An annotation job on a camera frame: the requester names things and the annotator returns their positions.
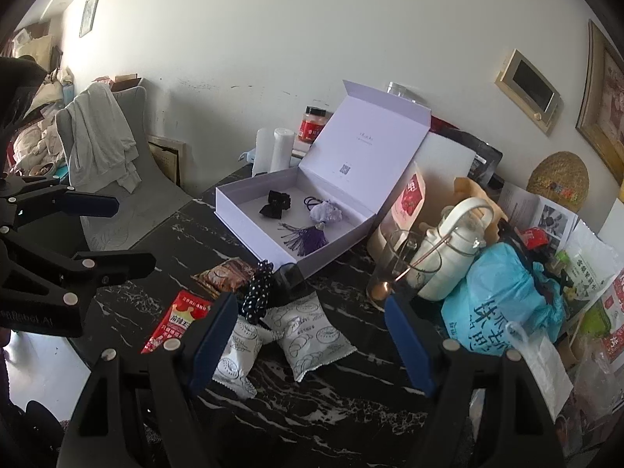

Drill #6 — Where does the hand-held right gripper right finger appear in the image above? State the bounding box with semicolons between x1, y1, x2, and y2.
384;295;566;468

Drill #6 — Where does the wall intercom panel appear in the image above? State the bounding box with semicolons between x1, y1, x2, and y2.
496;49;564;136

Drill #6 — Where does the small clear plastic cup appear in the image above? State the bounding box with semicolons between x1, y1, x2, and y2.
272;263;313;310

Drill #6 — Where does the green and white packet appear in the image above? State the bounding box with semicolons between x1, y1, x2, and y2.
556;219;622;303

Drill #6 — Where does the clear plastic container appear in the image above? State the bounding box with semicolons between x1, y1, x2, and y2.
387;82;420;103

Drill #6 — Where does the red snack packet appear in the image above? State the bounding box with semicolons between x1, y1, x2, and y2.
141;290;211;354

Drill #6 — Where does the black strap bag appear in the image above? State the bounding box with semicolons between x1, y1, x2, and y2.
495;222;537;274

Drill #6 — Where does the glass beaker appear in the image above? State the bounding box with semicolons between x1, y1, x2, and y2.
365;229;442;310

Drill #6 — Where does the red lidded jar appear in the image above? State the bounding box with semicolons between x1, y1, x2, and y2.
298;106;328;144

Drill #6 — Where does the leaning picture frame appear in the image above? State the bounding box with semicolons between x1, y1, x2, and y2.
147;135;187;186

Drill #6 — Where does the tan paper bag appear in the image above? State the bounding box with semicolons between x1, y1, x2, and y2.
453;177;508;235

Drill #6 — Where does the white paper roll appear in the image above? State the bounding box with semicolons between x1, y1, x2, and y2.
270;128;294;171
252;128;274;176

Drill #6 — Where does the white printed snack packet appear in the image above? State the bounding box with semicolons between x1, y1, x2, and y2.
213;316;274;399
266;291;358;383

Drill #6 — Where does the small framed picture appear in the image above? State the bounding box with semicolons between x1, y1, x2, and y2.
79;0;102;38

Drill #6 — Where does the white gift box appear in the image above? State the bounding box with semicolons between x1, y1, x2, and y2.
214;79;432;278

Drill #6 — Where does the open booklet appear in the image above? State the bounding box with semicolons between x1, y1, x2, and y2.
497;183;578;239

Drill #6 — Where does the person's dark clothing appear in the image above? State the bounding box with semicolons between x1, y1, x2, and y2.
0;331;64;468

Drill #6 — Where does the white plastic bag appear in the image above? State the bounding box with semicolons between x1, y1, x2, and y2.
504;321;575;422

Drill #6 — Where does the black foil bag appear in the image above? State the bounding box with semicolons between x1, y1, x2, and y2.
429;117;503;181

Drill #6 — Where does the blue plastic bag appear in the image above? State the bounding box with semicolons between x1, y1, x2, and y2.
441;243;569;352

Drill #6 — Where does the red and white packet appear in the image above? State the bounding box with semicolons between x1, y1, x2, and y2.
597;268;624;376

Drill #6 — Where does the cardboard box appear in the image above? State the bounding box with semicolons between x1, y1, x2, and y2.
92;74;142;93

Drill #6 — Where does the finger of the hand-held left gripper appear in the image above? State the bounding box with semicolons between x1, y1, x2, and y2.
0;175;121;236
0;236;158;305

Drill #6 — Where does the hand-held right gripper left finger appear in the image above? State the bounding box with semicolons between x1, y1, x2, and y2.
57;291;239;468

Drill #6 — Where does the brown snack packet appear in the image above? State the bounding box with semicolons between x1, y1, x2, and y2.
191;257;257;299

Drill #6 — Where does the large framed picture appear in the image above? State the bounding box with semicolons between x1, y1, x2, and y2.
576;19;624;171

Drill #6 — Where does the purple tassel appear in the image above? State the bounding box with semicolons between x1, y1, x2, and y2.
291;224;328;257

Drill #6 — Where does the black polka dot scrunchie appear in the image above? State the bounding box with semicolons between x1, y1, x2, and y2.
237;261;274;325

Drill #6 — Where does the lavender fabric scrunchie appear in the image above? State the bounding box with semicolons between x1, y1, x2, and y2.
310;200;344;227

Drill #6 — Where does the red and white pouch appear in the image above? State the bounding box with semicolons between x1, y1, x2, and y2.
390;163;427;230

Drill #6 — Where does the grey garment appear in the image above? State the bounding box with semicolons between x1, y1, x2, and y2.
67;83;140;193

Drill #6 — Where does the white teapot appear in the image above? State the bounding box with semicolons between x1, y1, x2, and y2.
414;197;495;300

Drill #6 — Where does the grey chair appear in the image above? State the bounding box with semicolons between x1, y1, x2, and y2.
55;85;193;252

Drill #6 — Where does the copper spoon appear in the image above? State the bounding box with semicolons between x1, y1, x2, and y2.
373;236;447;303

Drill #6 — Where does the black hair bow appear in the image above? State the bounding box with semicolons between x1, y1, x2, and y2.
258;190;292;219

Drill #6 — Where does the white foam board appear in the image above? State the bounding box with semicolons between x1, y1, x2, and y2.
419;131;476;191

